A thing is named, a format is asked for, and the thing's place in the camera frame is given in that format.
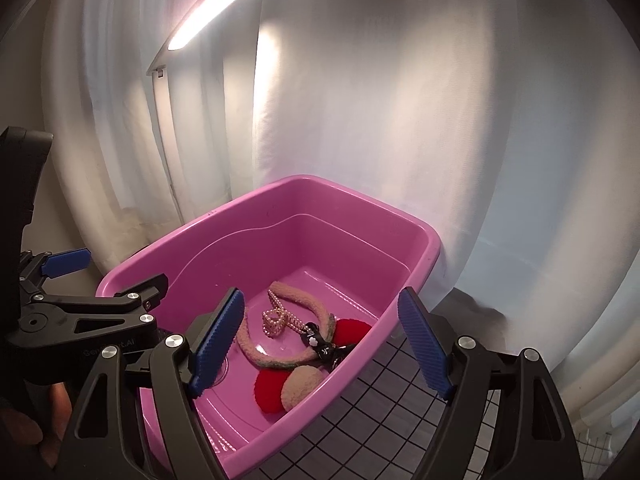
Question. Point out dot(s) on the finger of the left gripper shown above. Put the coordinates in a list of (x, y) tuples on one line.
[(63, 263)]

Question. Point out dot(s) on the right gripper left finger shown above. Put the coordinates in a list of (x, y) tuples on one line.
[(106, 439)]

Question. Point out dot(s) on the pearl hair claw clip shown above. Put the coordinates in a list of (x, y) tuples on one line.
[(278, 318)]

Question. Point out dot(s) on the black patterned hair bow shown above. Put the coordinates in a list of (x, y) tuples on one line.
[(328, 354)]

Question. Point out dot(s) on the person's left hand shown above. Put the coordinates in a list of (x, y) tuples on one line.
[(26, 432)]

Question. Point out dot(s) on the white black grid bedsheet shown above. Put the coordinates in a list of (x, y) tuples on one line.
[(379, 428)]

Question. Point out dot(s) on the pink fluffy headband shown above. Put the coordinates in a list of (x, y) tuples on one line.
[(287, 350)]

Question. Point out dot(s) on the red fluffy hair clip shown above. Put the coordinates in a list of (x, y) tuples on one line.
[(279, 390)]

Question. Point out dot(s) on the pink plastic tub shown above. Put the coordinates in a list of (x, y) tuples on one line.
[(348, 250)]

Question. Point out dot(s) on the white LED lamp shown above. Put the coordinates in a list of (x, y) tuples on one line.
[(199, 15)]

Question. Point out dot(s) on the white curtain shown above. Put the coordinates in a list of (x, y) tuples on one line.
[(510, 126)]

